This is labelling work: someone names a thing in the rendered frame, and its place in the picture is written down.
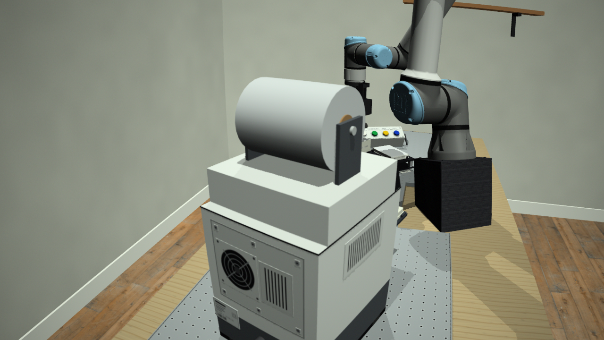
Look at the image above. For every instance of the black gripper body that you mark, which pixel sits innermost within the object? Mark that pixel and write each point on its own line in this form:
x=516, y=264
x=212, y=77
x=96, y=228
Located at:
x=362, y=88

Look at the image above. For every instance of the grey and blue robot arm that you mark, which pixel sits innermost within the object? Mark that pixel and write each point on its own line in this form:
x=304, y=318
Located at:
x=421, y=96

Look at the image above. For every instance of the white horizontal roll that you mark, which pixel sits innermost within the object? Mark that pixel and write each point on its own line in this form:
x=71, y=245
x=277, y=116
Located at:
x=294, y=119

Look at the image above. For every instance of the grey button panel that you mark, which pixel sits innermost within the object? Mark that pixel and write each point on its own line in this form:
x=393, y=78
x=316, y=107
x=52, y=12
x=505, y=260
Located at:
x=381, y=136

